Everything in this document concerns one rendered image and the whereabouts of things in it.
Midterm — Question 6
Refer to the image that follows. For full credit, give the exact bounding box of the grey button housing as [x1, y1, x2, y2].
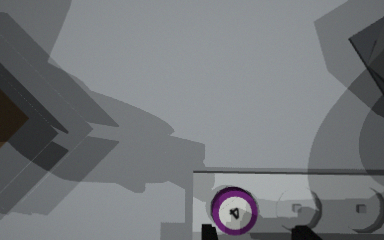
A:
[348, 17, 384, 96]

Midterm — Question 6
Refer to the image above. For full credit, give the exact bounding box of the purple screw cap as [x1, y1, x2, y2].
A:
[212, 187, 258, 235]

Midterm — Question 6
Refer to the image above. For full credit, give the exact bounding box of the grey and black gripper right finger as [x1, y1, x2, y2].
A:
[291, 225, 322, 240]

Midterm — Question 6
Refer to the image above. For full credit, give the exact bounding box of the brown cardboard box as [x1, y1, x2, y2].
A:
[0, 89, 29, 148]

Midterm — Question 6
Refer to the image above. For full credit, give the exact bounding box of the grey tray with round recesses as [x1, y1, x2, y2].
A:
[192, 171, 384, 240]

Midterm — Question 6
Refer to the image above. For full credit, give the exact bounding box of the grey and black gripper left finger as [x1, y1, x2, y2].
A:
[201, 224, 218, 240]

